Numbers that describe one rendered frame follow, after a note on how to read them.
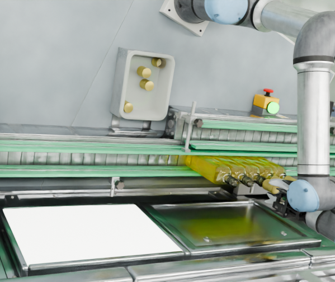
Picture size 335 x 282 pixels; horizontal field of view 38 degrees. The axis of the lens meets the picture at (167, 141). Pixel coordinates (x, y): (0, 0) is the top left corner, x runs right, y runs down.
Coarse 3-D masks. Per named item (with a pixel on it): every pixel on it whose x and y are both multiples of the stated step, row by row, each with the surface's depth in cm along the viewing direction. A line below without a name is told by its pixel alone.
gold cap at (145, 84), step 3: (141, 81) 167; (144, 81) 166; (147, 81) 165; (150, 81) 165; (141, 84) 167; (144, 84) 165; (147, 84) 165; (150, 84) 165; (153, 84) 166; (141, 87) 168; (144, 87) 165; (147, 87) 165; (150, 87) 166; (153, 87) 166; (147, 90) 165; (150, 90) 166
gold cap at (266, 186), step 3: (267, 180) 155; (264, 183) 155; (267, 183) 154; (264, 186) 154; (267, 186) 153; (270, 186) 152; (273, 186) 152; (276, 186) 152; (267, 189) 153; (270, 189) 152; (273, 189) 152; (276, 189) 152; (273, 192) 152; (276, 192) 153
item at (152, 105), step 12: (132, 60) 164; (144, 60) 166; (168, 60) 165; (132, 72) 166; (156, 72) 170; (168, 72) 166; (132, 84) 167; (156, 84) 171; (168, 84) 166; (132, 96) 168; (144, 96) 170; (156, 96) 172; (168, 96) 166; (120, 108) 160; (144, 108) 172; (156, 108) 172; (156, 120) 167
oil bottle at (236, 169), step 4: (212, 156) 168; (216, 156) 168; (220, 156) 169; (224, 156) 170; (220, 160) 164; (224, 160) 165; (228, 160) 166; (228, 164) 161; (232, 164) 161; (236, 164) 162; (232, 168) 158; (236, 168) 158; (240, 168) 159; (244, 168) 160; (232, 172) 158; (236, 172) 157; (240, 172) 158; (244, 172) 159; (236, 176) 157
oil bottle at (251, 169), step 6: (228, 156) 171; (234, 156) 173; (240, 162) 166; (246, 162) 167; (246, 168) 161; (252, 168) 161; (258, 168) 163; (246, 174) 161; (252, 174) 160; (258, 174) 162
